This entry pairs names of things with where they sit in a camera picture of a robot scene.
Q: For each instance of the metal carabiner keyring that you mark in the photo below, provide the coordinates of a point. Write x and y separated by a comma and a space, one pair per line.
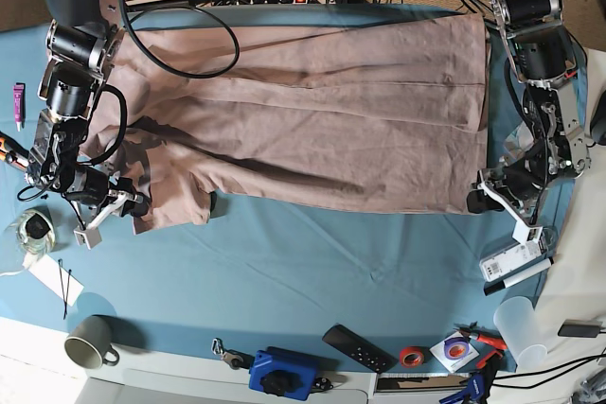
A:
234, 359

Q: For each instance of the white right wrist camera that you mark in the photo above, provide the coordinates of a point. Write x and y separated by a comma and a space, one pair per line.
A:
90, 238

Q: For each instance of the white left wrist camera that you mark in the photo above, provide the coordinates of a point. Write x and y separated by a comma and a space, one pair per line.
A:
524, 233

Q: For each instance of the blue box with black knob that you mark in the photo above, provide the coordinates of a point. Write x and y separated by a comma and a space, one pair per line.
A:
283, 373

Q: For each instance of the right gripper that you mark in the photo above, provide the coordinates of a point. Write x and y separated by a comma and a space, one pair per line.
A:
94, 189

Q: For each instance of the red tape roll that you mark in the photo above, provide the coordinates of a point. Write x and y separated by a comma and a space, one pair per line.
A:
413, 356

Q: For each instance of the black power adapter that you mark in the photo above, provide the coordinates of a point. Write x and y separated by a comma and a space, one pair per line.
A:
577, 329

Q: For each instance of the mauve T-shirt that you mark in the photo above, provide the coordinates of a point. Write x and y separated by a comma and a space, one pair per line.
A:
379, 119

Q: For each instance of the translucent plastic cup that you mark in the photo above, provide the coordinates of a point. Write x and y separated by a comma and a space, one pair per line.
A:
518, 325

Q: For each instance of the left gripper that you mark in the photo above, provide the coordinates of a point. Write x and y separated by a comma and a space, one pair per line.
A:
518, 188

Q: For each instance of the white paper card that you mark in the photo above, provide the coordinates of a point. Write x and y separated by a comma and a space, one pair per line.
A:
46, 270

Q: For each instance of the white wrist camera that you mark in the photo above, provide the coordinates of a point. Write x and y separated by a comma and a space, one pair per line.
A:
524, 233
90, 238

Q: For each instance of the clear packaged box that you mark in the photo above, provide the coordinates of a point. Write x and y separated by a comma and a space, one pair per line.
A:
506, 257

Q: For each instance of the purple glue tube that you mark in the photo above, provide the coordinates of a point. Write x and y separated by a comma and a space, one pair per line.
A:
19, 105

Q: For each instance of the black computer mouse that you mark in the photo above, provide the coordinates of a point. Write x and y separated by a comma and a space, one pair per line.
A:
597, 130

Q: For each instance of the black remote control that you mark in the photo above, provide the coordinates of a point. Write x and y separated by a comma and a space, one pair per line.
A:
359, 349

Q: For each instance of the blue handled clamp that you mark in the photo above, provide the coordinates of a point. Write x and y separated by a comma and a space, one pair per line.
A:
477, 387

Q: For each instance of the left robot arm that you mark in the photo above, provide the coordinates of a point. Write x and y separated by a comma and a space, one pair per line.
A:
539, 71

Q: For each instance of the white black marker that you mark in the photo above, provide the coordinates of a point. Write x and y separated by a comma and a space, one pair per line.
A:
519, 277

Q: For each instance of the purple tape on white card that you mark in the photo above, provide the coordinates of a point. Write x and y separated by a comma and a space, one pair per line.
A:
454, 352

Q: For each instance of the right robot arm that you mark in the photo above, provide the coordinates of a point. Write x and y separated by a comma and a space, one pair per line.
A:
81, 44

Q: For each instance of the grey ceramic mug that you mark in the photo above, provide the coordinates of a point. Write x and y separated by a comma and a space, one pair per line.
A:
89, 345

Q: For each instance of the red handled pliers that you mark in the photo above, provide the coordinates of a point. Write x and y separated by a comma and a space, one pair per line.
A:
482, 336

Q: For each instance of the orange utility knife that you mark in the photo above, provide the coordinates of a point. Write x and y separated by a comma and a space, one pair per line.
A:
12, 153

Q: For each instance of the teal table cloth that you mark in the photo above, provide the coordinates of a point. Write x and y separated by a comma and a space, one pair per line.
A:
263, 272

